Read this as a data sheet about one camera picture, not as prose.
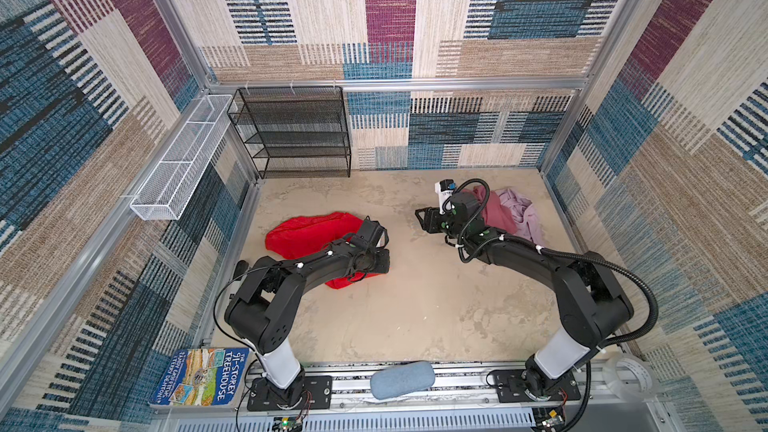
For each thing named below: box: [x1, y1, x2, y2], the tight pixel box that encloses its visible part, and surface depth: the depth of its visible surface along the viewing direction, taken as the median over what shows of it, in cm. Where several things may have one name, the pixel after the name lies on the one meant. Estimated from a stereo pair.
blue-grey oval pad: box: [370, 361, 436, 400], surface depth 74 cm
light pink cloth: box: [494, 188, 543, 245], surface depth 104 cm
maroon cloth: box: [462, 185, 517, 234], surface depth 97 cm
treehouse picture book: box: [148, 347, 251, 409], surface depth 74 cm
